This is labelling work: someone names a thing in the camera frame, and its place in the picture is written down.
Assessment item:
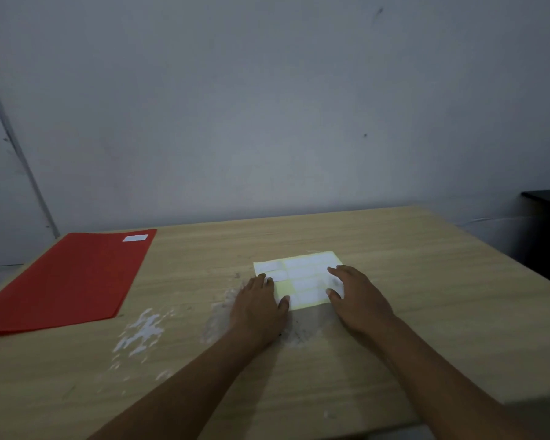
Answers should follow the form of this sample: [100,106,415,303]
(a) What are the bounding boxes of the person's right forearm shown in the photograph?
[371,316,550,440]

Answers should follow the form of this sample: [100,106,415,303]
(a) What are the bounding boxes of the white label sticker sheet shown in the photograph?
[253,251,345,311]

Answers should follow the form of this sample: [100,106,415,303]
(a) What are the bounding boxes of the person's left hand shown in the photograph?
[229,273,291,348]

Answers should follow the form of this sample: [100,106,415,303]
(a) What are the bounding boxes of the grey wall conduit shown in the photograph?
[0,59,61,240]

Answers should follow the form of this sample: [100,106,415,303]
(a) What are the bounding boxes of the black furniture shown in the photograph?
[521,189,550,291]

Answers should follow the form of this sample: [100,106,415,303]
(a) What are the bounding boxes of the person's left forearm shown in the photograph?
[88,326,262,440]

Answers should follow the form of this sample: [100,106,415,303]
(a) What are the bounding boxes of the red paper folder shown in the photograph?
[0,229,158,339]

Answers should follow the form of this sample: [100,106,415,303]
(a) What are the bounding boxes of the person's right hand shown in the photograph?
[326,265,398,337]

